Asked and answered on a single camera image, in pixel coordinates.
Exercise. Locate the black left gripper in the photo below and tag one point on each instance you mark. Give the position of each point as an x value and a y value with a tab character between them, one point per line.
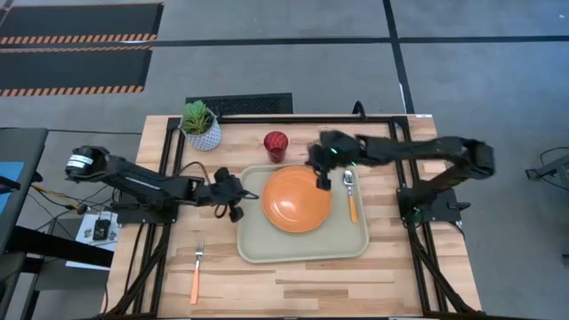
226	189

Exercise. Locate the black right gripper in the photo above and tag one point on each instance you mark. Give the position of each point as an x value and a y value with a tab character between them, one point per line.
335	153

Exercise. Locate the green succulent in patterned pot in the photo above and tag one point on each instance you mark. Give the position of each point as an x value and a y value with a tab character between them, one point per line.
202	131

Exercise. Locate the black handheld controller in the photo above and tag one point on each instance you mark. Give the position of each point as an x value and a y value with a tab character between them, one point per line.
101	229

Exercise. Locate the dark grey side table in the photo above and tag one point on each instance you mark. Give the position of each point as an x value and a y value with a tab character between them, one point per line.
18	146

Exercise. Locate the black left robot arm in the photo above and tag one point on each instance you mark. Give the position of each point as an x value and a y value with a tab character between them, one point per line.
142	182

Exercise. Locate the orange plate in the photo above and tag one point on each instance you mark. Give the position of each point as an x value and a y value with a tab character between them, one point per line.
295	200

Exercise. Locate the beige serving tray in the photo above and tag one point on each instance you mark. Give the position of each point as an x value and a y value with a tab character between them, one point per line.
306	246

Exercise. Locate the red faceted plastic cup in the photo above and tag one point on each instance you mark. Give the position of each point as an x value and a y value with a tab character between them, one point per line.
276	144

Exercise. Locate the white paper sheet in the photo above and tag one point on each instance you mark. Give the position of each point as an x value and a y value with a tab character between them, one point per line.
84	233

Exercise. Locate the black hazard-striped floor mat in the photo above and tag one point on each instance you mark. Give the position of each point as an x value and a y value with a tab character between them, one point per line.
71	69
80	20

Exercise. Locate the grey metal stand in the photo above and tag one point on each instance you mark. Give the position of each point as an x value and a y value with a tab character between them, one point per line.
553	171

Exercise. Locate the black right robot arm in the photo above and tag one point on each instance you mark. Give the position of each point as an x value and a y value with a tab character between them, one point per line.
422	149

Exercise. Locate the black grille floor mat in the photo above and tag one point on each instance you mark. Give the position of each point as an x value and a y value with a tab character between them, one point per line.
240	104

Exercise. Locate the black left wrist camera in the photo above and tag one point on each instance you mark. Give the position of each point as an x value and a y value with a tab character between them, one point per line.
235	214

